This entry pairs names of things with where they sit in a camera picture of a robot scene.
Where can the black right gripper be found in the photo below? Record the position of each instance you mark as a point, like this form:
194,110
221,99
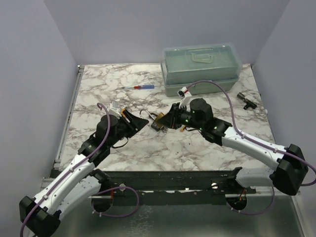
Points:
171,119

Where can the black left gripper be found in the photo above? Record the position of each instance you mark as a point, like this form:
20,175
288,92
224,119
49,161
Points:
136,123

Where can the brass padlock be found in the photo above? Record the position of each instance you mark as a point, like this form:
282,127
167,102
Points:
148,113

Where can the black padlock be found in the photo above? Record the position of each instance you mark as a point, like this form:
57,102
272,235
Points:
156,125

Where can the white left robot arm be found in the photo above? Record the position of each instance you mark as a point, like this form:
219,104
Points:
42,213

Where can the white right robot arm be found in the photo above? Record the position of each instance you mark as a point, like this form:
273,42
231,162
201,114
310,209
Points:
285,167

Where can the red blue screwdriver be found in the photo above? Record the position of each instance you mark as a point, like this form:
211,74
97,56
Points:
147,86

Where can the green plastic toolbox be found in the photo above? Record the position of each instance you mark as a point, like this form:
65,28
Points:
182,66

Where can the black T-shaped tool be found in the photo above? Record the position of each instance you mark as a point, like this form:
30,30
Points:
248,103

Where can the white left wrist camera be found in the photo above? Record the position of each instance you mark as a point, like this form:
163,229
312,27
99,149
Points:
114,109

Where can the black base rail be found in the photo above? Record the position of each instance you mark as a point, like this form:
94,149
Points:
127,188

